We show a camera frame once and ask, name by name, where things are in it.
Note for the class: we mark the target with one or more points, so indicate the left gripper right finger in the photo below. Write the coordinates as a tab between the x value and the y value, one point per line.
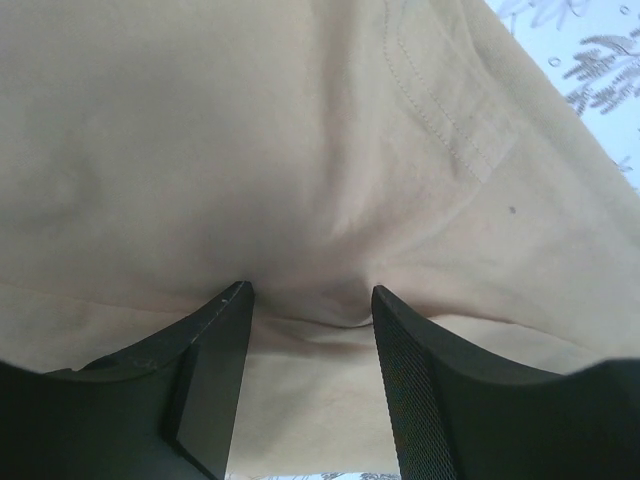
459	411

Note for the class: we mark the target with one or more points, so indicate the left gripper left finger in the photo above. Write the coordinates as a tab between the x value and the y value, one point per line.
161	408

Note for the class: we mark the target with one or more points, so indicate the beige t shirt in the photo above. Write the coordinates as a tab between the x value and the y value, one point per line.
154	152

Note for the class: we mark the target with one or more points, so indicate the floral table mat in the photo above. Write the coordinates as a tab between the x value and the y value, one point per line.
590	65

